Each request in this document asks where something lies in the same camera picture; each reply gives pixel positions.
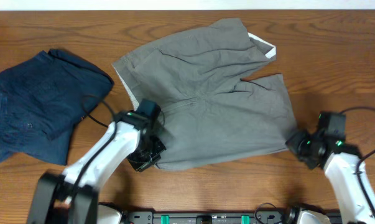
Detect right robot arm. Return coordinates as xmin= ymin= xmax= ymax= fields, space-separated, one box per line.
xmin=285 ymin=110 xmax=375 ymax=223

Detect folded navy blue shorts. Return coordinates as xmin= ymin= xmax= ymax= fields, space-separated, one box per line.
xmin=0 ymin=49 xmax=114 ymax=166

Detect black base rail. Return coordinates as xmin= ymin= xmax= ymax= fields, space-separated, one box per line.
xmin=96 ymin=202 xmax=343 ymax=224

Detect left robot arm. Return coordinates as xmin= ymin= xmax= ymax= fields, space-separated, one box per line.
xmin=27 ymin=99 xmax=165 ymax=224

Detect grey shorts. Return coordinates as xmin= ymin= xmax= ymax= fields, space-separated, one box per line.
xmin=113 ymin=18 xmax=297 ymax=171

